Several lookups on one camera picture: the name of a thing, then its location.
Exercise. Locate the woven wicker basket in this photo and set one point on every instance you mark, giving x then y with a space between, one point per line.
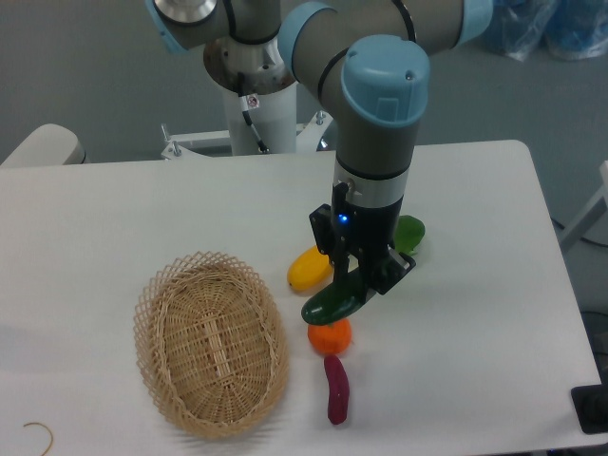
211 346

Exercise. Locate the blue plastic bag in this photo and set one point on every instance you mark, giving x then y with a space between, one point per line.
571 30

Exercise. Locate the green bok choy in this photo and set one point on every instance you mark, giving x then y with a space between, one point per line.
408 234

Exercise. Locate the white chair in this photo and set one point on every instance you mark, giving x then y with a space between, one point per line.
48 145

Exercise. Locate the tan rubber band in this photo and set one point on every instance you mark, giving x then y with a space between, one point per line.
44 434

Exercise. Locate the white frame at right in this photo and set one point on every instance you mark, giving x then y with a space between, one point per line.
586 217

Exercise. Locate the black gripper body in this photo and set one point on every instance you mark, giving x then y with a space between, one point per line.
365 232

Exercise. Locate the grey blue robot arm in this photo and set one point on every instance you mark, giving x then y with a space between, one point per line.
369 69

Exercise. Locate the purple sweet potato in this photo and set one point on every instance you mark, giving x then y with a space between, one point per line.
339 390

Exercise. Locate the orange tangerine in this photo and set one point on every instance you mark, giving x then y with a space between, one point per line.
331 339

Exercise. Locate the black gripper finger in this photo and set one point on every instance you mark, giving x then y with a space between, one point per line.
367 268
340 263

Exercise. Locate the yellow mango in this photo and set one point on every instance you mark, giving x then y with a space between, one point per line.
308 270

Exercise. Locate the dark green cucumber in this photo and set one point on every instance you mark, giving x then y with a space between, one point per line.
336 301

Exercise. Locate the black device at edge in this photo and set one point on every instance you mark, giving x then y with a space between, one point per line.
590 404

